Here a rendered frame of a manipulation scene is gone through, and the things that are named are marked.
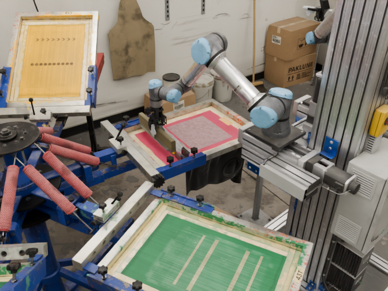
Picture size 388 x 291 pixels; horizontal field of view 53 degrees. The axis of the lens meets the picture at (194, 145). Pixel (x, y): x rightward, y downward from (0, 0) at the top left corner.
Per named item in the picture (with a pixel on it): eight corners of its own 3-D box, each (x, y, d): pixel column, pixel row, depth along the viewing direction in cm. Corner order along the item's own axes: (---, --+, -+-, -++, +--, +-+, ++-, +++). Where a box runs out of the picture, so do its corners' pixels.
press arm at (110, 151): (121, 150, 234) (120, 144, 231) (126, 155, 230) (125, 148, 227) (93, 160, 226) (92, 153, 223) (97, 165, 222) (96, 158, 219)
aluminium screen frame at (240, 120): (212, 103, 295) (212, 98, 293) (265, 137, 255) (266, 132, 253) (116, 133, 258) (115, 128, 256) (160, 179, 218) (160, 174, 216)
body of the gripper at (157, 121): (156, 129, 228) (155, 110, 222) (148, 122, 234) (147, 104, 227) (167, 125, 232) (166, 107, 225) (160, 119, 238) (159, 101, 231)
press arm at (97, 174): (210, 137, 272) (210, 129, 269) (215, 140, 268) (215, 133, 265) (27, 203, 214) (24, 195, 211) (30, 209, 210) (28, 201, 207)
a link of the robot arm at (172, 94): (185, 86, 217) (170, 81, 222) (172, 93, 209) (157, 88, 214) (185, 99, 221) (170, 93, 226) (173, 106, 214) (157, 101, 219)
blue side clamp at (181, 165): (201, 160, 236) (201, 150, 232) (206, 164, 232) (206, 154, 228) (157, 176, 221) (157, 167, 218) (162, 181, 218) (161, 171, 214)
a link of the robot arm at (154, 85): (156, 85, 213) (145, 81, 217) (157, 103, 219) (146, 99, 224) (165, 80, 219) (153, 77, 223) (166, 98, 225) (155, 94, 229)
